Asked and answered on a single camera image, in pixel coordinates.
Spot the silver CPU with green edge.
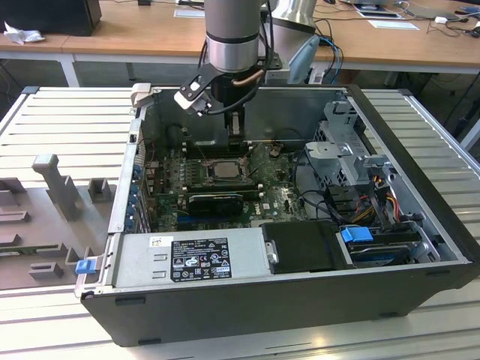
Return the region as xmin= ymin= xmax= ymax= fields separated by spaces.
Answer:
xmin=209 ymin=162 xmax=245 ymax=180

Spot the metal socket cover frame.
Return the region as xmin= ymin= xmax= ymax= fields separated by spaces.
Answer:
xmin=204 ymin=159 xmax=254 ymax=185

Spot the RAM slot with white clips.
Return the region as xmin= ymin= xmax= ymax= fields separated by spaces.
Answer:
xmin=185 ymin=187 xmax=263 ymax=195
xmin=182 ymin=148 xmax=253 ymax=155
xmin=182 ymin=141 xmax=253 ymax=149

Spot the pale blue teach pendant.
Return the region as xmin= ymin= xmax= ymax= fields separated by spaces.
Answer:
xmin=286 ymin=34 xmax=320 ymax=86

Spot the white plastic case latch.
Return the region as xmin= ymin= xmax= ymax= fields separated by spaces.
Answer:
xmin=129 ymin=82 xmax=155 ymax=110

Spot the white paper sheet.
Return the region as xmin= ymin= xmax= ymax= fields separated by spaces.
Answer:
xmin=174 ymin=7 xmax=206 ymax=19
xmin=355 ymin=10 xmax=404 ymax=20
xmin=367 ymin=19 xmax=420 ymax=32

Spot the wooden desk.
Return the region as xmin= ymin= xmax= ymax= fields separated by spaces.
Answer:
xmin=0 ymin=0 xmax=480 ymax=89

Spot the black graphics card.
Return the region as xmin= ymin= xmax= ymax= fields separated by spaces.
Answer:
xmin=187 ymin=193 xmax=245 ymax=218

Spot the silver metal drive cage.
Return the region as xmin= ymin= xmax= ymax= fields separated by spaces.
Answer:
xmin=304 ymin=100 xmax=395 ymax=188

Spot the green motherboard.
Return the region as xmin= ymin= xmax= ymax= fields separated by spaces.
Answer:
xmin=144 ymin=140 xmax=314 ymax=233

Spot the black plastic shroud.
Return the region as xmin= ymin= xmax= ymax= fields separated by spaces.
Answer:
xmin=260 ymin=220 xmax=348 ymax=277

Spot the silver power supply unit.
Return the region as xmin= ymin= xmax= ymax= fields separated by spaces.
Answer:
xmin=100 ymin=228 xmax=271 ymax=288

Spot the black box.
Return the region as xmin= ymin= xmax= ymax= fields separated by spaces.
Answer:
xmin=0 ymin=0 xmax=102 ymax=38

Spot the crumpled white paper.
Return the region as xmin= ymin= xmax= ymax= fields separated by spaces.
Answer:
xmin=3 ymin=21 xmax=46 ymax=45

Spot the hard disk drive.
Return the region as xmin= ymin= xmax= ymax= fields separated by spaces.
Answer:
xmin=344 ymin=239 xmax=421 ymax=269

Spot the gray parts rack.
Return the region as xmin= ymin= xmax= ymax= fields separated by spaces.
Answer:
xmin=0 ymin=152 xmax=117 ymax=292

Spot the black PC case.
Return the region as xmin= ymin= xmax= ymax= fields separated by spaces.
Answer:
xmin=74 ymin=82 xmax=474 ymax=348

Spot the green RAM stick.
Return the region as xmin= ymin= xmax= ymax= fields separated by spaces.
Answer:
xmin=0 ymin=246 xmax=38 ymax=260

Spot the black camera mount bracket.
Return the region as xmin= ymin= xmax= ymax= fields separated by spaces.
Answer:
xmin=178 ymin=62 xmax=221 ymax=99

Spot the copper coloured cable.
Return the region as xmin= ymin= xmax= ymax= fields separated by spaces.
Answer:
xmin=231 ymin=69 xmax=263 ymax=87

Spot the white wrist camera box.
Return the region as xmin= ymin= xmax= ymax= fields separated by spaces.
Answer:
xmin=173 ymin=80 xmax=213 ymax=116

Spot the black wrist mount plate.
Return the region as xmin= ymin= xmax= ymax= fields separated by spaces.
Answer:
xmin=262 ymin=53 xmax=283 ymax=72

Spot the black camera cable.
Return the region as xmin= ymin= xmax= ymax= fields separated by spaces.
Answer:
xmin=198 ymin=0 xmax=275 ymax=116

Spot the thin red wire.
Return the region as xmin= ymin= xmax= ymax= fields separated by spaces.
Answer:
xmin=143 ymin=138 xmax=157 ymax=168

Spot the blue cable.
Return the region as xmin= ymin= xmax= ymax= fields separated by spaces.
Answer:
xmin=317 ymin=34 xmax=344 ymax=78

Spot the blue drive carrier handle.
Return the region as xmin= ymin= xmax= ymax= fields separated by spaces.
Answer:
xmin=340 ymin=224 xmax=373 ymax=247

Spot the multicolour power wire bundle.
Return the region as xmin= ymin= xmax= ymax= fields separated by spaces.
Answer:
xmin=352 ymin=189 xmax=401 ymax=224

